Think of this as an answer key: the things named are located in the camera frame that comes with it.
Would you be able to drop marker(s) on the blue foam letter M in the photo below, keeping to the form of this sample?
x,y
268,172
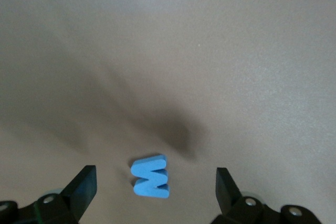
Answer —
x,y
149,176

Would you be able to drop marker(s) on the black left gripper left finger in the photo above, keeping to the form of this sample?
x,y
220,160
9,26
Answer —
x,y
71,203

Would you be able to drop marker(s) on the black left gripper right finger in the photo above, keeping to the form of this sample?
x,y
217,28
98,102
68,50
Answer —
x,y
236,211

